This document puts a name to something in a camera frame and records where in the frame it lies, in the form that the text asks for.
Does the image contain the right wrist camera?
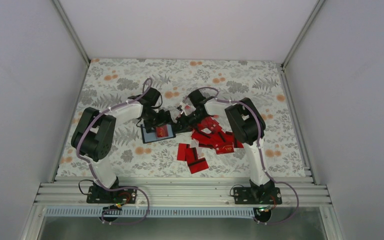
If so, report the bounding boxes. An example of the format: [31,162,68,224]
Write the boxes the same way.
[176,102,195,117]

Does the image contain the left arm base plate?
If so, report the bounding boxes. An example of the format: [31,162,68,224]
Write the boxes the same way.
[86,185,137,204]

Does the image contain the black leather card holder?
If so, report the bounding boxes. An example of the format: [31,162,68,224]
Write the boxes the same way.
[140,124,176,144]

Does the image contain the red VIP card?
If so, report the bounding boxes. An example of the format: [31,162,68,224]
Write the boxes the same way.
[214,143,235,155]
[155,125,169,139]

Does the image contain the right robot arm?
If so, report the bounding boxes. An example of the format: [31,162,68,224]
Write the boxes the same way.
[173,89,275,204]

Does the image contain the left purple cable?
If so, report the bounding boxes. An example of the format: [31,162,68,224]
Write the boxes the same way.
[76,78,154,226]

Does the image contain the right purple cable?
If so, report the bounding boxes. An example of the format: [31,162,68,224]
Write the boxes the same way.
[183,86,300,227]

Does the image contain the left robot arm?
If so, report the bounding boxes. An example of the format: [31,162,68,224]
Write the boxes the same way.
[71,87,176,203]

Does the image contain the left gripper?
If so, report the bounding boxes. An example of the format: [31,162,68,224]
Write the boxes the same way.
[142,109,174,134]

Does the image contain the red card far right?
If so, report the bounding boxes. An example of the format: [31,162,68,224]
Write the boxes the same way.
[228,132,243,149]

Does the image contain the red card top centre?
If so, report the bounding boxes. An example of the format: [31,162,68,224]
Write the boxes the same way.
[197,116,223,133]

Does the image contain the floral patterned table mat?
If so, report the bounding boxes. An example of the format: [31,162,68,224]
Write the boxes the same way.
[57,58,307,179]

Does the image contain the red card left edge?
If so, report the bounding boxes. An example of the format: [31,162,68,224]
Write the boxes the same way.
[176,143,190,161]

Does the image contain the aluminium rail frame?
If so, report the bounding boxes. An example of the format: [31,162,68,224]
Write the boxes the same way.
[34,169,332,207]

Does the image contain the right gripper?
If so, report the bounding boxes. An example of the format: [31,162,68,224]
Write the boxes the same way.
[173,110,207,134]

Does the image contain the purple cable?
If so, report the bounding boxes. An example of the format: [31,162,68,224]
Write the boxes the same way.
[76,78,154,226]
[183,86,300,227]

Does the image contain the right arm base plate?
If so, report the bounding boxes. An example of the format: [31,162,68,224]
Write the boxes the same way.
[231,186,283,205]

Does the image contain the red card front bottom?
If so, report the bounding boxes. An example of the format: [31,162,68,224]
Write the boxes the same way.
[185,156,209,174]

